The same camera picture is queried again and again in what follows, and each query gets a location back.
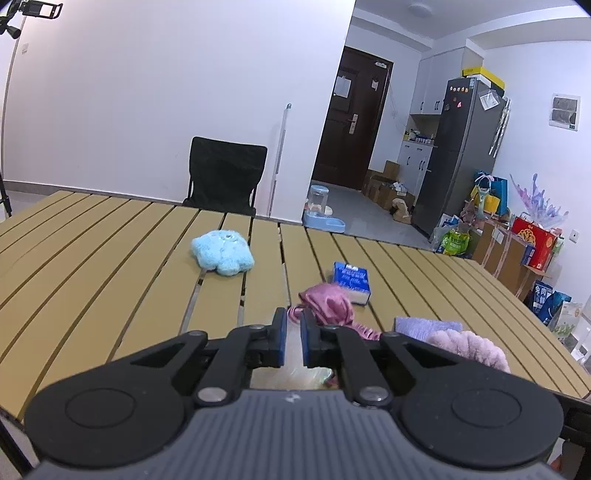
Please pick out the light blue plush toy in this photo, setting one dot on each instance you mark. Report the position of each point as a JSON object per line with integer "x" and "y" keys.
{"x": 221, "y": 251}

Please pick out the pink fluffy headband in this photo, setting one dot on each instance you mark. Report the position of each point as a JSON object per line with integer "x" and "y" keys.
{"x": 466, "y": 346}

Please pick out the round ceiling lamp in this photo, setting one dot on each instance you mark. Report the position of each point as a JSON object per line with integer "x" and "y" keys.
{"x": 418, "y": 10}

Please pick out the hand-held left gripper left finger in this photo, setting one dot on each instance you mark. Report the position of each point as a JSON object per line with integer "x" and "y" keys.
{"x": 280, "y": 337}

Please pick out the open cardboard boxes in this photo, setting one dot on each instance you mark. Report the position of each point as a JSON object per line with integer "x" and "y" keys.
{"x": 381, "y": 184}

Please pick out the yellow box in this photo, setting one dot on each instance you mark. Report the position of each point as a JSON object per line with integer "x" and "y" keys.
{"x": 485, "y": 76}

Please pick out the purple paper decoration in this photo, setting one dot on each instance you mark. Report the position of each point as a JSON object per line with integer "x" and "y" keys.
{"x": 538, "y": 203}

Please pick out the black folding camp chair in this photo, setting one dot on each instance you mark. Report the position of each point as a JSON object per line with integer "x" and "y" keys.
{"x": 226, "y": 170}

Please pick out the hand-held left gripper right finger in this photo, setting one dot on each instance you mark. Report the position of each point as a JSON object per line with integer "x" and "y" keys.
{"x": 305, "y": 337}

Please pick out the blue gift bag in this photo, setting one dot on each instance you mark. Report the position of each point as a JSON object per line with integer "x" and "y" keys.
{"x": 498, "y": 191}

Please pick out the blue carton box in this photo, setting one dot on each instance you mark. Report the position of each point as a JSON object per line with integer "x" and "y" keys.
{"x": 545, "y": 297}

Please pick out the red gift box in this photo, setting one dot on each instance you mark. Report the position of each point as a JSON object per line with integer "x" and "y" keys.
{"x": 533, "y": 240}

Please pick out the white electrical panel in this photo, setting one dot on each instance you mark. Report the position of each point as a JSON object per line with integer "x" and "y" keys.
{"x": 564, "y": 113}

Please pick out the blue pet water feeder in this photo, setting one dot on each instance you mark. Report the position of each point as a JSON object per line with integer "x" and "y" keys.
{"x": 318, "y": 203}

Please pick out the pink satin cloth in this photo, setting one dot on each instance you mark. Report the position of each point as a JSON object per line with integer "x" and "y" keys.
{"x": 328, "y": 302}

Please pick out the purple cloth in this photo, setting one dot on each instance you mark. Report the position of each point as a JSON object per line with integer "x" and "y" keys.
{"x": 425, "y": 326}

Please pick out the black camera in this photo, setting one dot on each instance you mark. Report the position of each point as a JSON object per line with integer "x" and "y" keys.
{"x": 39, "y": 9}

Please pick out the brown cardboard box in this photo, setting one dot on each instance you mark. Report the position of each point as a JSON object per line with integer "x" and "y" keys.
{"x": 498, "y": 249}

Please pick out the white floor cabinet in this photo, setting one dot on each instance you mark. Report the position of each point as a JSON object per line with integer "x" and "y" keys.
{"x": 413, "y": 161}

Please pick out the white and green bag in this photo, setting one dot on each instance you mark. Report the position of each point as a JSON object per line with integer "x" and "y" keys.
{"x": 568, "y": 318}

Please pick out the green plastic bag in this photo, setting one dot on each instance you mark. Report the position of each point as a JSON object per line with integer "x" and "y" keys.
{"x": 455, "y": 242}

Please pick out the black tripod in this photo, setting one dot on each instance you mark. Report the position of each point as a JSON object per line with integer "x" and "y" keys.
{"x": 3, "y": 194}

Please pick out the grey fridge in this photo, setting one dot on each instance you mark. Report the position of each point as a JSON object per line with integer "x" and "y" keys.
{"x": 452, "y": 161}

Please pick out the white mop pole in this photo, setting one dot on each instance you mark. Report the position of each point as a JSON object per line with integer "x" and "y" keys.
{"x": 281, "y": 152}

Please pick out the blue tissue packet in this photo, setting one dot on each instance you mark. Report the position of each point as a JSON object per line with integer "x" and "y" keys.
{"x": 351, "y": 279}

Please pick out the dark brown door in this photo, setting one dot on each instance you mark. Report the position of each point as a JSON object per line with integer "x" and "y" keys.
{"x": 364, "y": 138}

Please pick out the white wall cabinet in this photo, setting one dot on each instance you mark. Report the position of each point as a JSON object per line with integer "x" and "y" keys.
{"x": 431, "y": 87}

